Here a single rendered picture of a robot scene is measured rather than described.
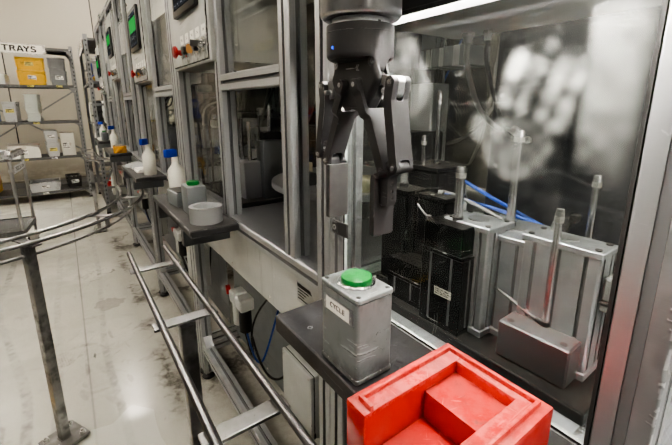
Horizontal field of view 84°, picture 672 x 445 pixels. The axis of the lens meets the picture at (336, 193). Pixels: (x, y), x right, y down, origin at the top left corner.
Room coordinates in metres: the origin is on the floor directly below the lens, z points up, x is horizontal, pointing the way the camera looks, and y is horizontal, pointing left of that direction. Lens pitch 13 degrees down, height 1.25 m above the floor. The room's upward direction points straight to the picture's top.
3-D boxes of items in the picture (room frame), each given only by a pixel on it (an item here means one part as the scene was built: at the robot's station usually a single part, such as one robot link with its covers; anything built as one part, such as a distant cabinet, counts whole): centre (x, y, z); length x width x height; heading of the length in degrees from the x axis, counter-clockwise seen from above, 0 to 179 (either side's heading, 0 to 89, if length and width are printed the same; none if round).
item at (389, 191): (0.40, -0.06, 1.17); 0.03 x 0.01 x 0.05; 35
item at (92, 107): (4.96, 2.88, 1.00); 1.30 x 0.51 x 2.00; 35
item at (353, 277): (0.44, -0.03, 1.03); 0.04 x 0.04 x 0.02
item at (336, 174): (0.48, 0.00, 1.14); 0.03 x 0.01 x 0.07; 125
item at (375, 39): (0.44, -0.03, 1.29); 0.08 x 0.07 x 0.09; 35
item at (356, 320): (0.45, -0.03, 0.97); 0.08 x 0.08 x 0.12; 35
